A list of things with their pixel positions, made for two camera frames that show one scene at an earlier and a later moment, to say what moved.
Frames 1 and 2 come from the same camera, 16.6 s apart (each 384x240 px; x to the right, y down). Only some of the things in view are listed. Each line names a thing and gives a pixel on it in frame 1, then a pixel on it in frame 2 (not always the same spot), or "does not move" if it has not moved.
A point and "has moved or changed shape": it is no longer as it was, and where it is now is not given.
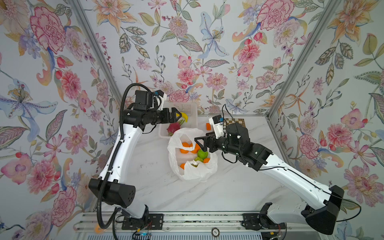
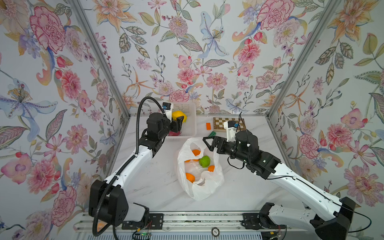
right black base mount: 257,221 does not move
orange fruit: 185,144 → 196,152
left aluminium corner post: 97,45 does not move
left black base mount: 151,221 does not move
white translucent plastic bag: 187,158 has moved or changed shape
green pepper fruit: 201,155 → 205,161
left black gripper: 167,115 → 173,124
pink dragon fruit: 174,126 has moved or changed shape
